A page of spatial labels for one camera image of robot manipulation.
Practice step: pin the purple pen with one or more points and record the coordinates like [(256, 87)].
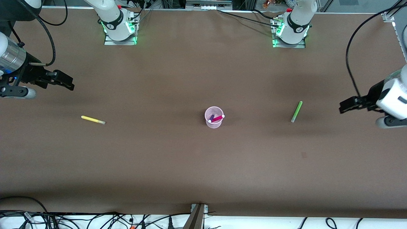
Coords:
[(211, 118)]

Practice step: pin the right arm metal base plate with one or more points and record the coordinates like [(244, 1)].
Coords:
[(109, 41)]

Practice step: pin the aluminium rail with sockets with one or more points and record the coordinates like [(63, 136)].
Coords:
[(208, 4)]

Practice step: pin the aluminium frame corner bracket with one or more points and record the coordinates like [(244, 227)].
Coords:
[(392, 14)]

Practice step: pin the pink pen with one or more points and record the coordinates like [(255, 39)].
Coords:
[(218, 118)]

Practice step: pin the aluminium post with bracket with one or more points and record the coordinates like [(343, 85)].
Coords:
[(196, 218)]

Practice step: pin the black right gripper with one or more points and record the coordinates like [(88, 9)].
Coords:
[(31, 74)]

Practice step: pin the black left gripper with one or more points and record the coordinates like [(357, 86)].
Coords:
[(371, 95)]

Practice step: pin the green pen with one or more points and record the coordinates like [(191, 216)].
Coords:
[(296, 111)]

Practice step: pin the yellow pen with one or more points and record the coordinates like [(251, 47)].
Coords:
[(92, 119)]

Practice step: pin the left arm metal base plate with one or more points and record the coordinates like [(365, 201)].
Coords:
[(278, 45)]

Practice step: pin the pink translucent pen holder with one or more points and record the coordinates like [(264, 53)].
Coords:
[(214, 124)]

